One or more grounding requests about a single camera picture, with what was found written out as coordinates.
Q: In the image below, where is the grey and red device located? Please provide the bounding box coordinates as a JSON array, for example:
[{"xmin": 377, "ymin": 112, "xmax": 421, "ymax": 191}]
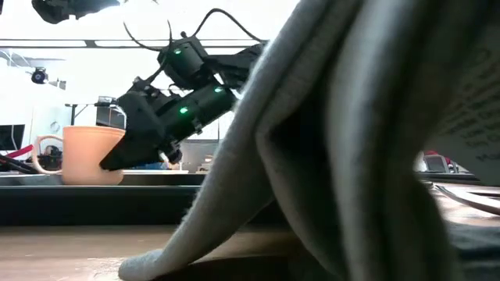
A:
[{"xmin": 413, "ymin": 150, "xmax": 459, "ymax": 175}]

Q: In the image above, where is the black background table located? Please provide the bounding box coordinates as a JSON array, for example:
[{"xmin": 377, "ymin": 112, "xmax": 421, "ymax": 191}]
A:
[{"xmin": 64, "ymin": 95, "xmax": 128, "ymax": 130}]

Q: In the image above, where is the red strap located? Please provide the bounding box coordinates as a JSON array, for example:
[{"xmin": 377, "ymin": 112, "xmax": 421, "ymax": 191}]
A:
[{"xmin": 6, "ymin": 144, "xmax": 35, "ymax": 159}]

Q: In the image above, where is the black round camera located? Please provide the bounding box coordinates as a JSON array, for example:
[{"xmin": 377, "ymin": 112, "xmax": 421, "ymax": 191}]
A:
[{"xmin": 30, "ymin": 66, "xmax": 50, "ymax": 85}]

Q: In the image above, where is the black metal table frame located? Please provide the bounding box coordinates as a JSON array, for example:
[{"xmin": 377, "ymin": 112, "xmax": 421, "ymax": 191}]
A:
[{"xmin": 0, "ymin": 154, "xmax": 482, "ymax": 185}]

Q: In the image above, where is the orange mug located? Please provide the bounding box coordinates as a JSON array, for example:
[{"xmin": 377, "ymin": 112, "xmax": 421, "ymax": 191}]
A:
[{"xmin": 30, "ymin": 124, "xmax": 127, "ymax": 187}]

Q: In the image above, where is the small dark machine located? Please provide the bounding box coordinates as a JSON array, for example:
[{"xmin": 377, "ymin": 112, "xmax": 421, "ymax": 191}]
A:
[{"xmin": 38, "ymin": 144, "xmax": 63, "ymax": 171}]

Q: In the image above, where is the black ceiling rail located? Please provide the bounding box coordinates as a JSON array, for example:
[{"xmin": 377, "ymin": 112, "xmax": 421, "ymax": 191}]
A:
[{"xmin": 0, "ymin": 37, "xmax": 270, "ymax": 50}]

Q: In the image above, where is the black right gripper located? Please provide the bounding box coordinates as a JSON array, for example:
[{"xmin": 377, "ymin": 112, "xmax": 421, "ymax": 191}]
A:
[{"xmin": 98, "ymin": 76, "xmax": 184, "ymax": 173}]

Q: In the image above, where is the black computer monitor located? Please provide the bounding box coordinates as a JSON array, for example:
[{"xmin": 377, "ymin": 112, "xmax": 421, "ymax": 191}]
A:
[{"xmin": 0, "ymin": 124, "xmax": 27, "ymax": 151}]

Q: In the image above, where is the grey cloth napkin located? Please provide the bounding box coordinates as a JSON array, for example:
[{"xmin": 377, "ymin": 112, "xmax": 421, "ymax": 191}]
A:
[{"xmin": 118, "ymin": 0, "xmax": 500, "ymax": 281}]

